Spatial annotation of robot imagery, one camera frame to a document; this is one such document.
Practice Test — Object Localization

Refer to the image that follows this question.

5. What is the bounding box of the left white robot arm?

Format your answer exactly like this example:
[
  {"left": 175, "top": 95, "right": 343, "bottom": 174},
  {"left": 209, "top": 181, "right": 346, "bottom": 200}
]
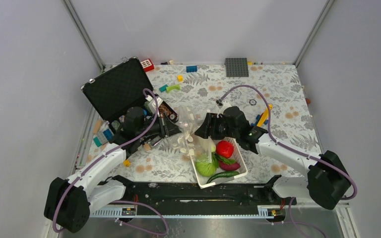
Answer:
[{"left": 44, "top": 107, "right": 180, "bottom": 233}]

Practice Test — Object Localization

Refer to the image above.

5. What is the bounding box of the white perforated plastic basket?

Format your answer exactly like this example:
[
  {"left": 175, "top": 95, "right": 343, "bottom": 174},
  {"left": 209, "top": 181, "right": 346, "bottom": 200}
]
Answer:
[{"left": 191, "top": 135, "right": 248, "bottom": 188}]

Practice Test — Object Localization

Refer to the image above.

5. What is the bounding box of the grey lego baseplate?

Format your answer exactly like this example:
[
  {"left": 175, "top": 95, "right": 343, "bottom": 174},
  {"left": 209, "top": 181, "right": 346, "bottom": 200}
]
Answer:
[{"left": 224, "top": 58, "right": 249, "bottom": 77}]

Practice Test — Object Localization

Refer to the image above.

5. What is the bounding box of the purple sweet potato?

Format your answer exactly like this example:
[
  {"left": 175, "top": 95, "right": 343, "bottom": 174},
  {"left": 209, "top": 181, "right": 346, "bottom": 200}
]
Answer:
[{"left": 218, "top": 162, "right": 241, "bottom": 171}]

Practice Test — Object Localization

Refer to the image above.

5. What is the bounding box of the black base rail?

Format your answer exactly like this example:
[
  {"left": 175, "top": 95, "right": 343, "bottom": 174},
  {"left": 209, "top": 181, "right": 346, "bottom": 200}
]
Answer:
[{"left": 105, "top": 176, "right": 297, "bottom": 216}]

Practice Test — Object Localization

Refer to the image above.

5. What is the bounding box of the teal block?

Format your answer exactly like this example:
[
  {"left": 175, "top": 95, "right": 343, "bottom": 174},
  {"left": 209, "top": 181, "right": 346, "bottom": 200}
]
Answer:
[{"left": 159, "top": 84, "right": 168, "bottom": 92}]

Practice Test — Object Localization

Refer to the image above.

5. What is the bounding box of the black open case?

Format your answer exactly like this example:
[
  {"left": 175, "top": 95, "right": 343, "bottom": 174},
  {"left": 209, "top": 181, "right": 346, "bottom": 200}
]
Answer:
[{"left": 80, "top": 57, "right": 179, "bottom": 123}]

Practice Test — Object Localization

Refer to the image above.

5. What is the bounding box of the clear zip top bag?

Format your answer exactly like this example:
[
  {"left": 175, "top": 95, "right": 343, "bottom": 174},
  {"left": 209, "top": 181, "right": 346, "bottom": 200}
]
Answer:
[{"left": 168, "top": 106, "right": 215, "bottom": 163}]

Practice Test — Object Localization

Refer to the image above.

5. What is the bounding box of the green cabbage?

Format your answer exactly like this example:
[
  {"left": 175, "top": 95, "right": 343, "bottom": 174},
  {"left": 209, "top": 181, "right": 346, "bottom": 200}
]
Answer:
[{"left": 194, "top": 153, "right": 219, "bottom": 177}]

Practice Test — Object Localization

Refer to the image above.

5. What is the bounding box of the blue lego brick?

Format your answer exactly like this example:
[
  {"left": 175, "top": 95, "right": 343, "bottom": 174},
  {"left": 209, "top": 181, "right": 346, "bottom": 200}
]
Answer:
[{"left": 186, "top": 65, "right": 197, "bottom": 73}]

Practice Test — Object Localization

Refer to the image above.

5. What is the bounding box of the green leafy vegetable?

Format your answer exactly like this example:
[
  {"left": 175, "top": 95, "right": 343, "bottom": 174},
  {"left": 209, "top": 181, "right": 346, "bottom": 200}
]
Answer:
[{"left": 213, "top": 153, "right": 236, "bottom": 165}]

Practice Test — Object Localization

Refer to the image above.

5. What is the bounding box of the red tomato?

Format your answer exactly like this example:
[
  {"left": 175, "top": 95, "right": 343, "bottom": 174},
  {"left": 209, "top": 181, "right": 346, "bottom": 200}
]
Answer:
[{"left": 215, "top": 140, "right": 234, "bottom": 159}]

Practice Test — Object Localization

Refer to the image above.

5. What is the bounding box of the red white toy block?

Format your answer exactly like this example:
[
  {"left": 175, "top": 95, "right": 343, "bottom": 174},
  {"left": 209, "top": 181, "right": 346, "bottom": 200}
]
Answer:
[{"left": 140, "top": 59, "right": 155, "bottom": 72}]

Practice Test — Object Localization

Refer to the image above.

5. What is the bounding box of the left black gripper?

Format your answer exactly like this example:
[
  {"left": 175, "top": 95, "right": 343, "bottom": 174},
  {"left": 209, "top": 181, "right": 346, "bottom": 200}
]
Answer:
[{"left": 137, "top": 111, "right": 184, "bottom": 139}]

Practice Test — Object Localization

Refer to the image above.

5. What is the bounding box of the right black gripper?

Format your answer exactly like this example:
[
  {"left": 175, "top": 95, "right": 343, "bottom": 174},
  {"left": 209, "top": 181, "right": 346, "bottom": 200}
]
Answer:
[{"left": 194, "top": 113, "right": 239, "bottom": 140}]

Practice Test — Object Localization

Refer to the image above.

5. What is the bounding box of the yellow small toy piece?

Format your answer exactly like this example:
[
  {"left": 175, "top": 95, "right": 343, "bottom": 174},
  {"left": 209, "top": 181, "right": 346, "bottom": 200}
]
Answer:
[{"left": 123, "top": 160, "right": 131, "bottom": 167}]

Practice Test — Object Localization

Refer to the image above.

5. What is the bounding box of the green chili pepper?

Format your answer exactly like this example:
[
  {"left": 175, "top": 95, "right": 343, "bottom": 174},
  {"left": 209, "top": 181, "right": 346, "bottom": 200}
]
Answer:
[{"left": 206, "top": 171, "right": 240, "bottom": 183}]

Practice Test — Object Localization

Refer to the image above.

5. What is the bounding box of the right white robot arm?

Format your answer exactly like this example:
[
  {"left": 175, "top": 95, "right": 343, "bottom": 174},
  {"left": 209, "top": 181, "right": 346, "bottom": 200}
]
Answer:
[{"left": 195, "top": 106, "right": 357, "bottom": 210}]

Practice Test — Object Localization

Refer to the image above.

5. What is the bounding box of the yellow blue toy vehicle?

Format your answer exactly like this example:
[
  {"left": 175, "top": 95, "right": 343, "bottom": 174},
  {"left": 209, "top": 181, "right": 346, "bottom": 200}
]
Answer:
[{"left": 251, "top": 104, "right": 273, "bottom": 127}]

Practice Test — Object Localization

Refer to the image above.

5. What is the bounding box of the green curved block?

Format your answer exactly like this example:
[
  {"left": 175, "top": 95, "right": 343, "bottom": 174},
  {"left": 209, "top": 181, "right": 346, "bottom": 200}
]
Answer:
[{"left": 166, "top": 84, "right": 181, "bottom": 93}]

